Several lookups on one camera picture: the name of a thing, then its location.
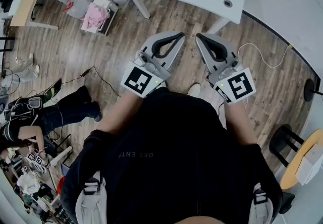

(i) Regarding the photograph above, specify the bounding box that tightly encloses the white floor cable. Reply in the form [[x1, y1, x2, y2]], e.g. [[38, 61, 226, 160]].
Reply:
[[237, 42, 291, 69]]

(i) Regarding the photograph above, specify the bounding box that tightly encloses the black stool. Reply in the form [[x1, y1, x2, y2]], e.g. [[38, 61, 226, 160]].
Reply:
[[268, 124, 306, 168]]

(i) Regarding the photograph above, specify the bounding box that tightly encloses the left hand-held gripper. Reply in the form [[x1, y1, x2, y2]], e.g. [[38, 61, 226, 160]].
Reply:
[[120, 31, 185, 98]]

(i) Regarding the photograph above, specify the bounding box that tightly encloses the black standing fan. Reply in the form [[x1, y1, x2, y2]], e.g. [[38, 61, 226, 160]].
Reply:
[[303, 78, 323, 102]]

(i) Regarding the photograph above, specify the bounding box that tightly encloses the white cardboard box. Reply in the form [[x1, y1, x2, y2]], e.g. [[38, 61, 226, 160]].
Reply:
[[294, 143, 323, 186]]

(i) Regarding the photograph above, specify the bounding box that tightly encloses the black seat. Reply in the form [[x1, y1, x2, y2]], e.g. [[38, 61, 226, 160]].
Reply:
[[279, 191, 296, 215]]

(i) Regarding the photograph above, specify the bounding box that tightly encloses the person's black t-shirt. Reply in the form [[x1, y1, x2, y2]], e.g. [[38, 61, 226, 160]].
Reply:
[[60, 86, 283, 224]]

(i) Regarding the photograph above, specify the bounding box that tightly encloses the black floor cable with adapter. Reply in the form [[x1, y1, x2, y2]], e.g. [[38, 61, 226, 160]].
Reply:
[[60, 66, 122, 98]]

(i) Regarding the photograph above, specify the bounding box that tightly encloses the round wooden table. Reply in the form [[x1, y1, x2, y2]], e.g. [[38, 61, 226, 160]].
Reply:
[[280, 129, 323, 190]]

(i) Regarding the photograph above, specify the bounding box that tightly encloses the person's right forearm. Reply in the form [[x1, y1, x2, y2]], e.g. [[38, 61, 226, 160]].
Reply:
[[224, 101, 258, 147]]

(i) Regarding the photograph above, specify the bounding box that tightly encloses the person's left forearm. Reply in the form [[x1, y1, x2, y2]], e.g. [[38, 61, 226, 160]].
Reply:
[[97, 89, 152, 136]]

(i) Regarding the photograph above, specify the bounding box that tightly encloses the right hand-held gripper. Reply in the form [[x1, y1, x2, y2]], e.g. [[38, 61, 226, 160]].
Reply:
[[195, 33, 256, 104]]

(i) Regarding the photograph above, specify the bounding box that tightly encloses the white crate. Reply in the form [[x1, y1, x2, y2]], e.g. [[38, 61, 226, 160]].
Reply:
[[80, 0, 119, 36]]

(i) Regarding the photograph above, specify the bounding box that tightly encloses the pink cloth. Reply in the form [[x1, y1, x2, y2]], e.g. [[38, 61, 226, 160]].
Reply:
[[83, 2, 111, 29]]

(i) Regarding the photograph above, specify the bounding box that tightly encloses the grey harness strap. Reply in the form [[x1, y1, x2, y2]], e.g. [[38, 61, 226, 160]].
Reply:
[[251, 182, 275, 224], [75, 171, 109, 224]]

